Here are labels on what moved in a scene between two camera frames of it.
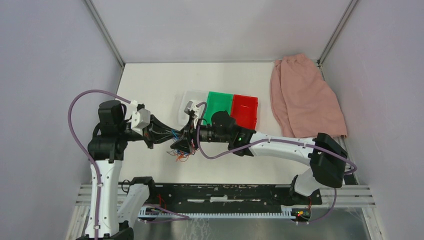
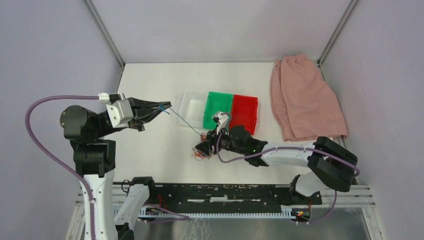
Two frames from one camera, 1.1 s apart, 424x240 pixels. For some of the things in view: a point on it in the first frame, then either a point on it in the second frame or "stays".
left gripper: (153, 133) -> (144, 110)
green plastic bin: (217, 102) stays
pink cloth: (303, 104) stays
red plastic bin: (244, 109) stays
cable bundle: (178, 155) -> (199, 155)
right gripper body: (191, 132) -> (213, 136)
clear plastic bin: (196, 96) stays
